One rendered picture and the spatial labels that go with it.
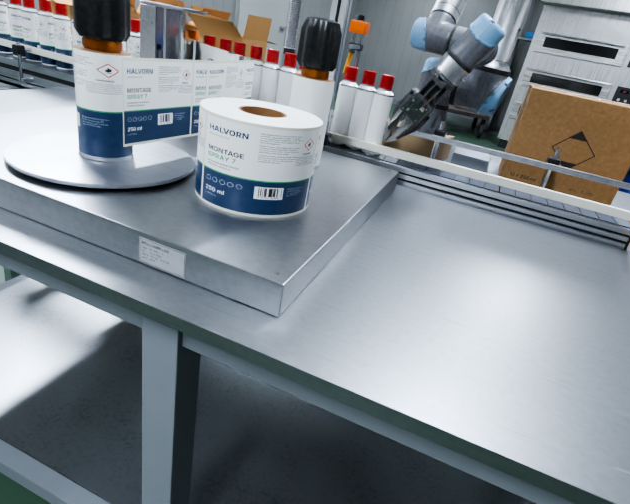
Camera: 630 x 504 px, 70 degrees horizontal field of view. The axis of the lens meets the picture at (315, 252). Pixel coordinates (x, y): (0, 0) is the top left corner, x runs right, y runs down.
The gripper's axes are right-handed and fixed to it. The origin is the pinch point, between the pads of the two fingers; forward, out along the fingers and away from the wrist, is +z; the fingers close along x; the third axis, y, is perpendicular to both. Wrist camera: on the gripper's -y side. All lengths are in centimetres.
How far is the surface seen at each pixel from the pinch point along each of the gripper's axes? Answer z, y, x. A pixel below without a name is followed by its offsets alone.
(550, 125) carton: -28.2, -18.1, 28.6
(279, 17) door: 153, -626, -313
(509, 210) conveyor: -9.6, 5.4, 34.8
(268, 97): 15.7, 2.7, -32.6
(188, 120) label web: 14, 45, -29
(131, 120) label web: 14, 59, -30
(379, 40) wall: 103, -872, -214
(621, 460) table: -14, 79, 46
